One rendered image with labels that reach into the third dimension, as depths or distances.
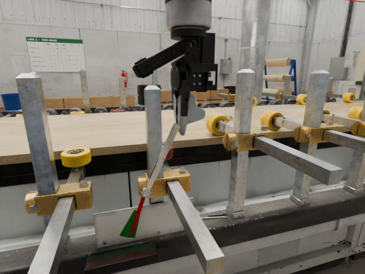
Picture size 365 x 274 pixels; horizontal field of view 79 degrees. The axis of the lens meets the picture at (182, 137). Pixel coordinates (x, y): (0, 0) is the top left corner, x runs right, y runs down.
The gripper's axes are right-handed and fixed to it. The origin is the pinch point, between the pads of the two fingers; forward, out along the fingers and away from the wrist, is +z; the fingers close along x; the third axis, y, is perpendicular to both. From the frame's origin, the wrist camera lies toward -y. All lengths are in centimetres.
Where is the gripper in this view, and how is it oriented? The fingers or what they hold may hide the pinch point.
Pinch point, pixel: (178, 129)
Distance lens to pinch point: 49.3
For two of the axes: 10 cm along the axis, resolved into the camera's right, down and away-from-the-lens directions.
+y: 9.6, -0.8, 2.7
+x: -2.8, -2.6, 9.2
